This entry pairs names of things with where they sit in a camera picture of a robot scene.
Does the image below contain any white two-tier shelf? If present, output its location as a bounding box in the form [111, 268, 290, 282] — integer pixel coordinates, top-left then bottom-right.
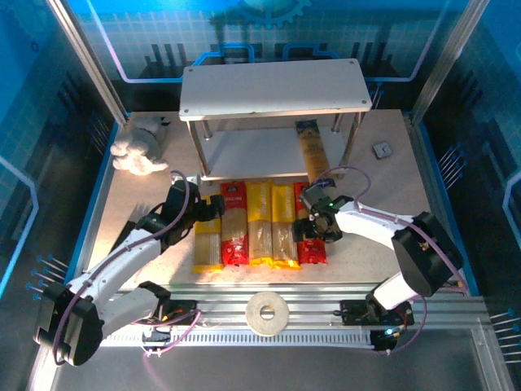
[178, 58, 374, 187]

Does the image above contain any aluminium frame post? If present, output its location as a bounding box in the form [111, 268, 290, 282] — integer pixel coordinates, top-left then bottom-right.
[409, 0, 486, 125]
[45, 0, 132, 128]

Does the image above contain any aluminium rail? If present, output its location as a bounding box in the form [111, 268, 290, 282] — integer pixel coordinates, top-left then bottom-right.
[109, 280, 489, 347]

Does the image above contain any dark blue spaghetti bag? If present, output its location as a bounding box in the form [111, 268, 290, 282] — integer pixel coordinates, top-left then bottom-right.
[295, 119, 337, 187]

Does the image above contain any grey flat ring disc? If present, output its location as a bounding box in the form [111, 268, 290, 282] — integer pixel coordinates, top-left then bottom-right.
[245, 291, 291, 337]

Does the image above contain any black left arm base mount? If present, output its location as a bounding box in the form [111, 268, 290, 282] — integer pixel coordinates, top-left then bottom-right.
[134, 299, 199, 327]

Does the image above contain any red spaghetti bag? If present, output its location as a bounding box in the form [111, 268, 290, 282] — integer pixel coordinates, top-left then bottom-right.
[219, 182, 250, 268]
[293, 182, 329, 266]

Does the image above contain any yellow spaghetti bag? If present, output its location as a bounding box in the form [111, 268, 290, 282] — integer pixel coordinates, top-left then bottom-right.
[190, 194, 225, 275]
[270, 185, 302, 270]
[246, 179, 274, 266]

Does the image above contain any small grey square block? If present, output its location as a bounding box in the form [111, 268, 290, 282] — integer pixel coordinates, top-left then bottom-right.
[372, 141, 394, 160]

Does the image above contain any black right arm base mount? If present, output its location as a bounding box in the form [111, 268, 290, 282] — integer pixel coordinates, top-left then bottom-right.
[339, 298, 416, 355]

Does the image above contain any white plush toy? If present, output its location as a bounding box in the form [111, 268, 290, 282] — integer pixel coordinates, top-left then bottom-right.
[110, 116, 171, 177]

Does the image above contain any white slotted cable duct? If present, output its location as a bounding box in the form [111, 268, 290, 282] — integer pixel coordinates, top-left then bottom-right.
[101, 328, 375, 349]

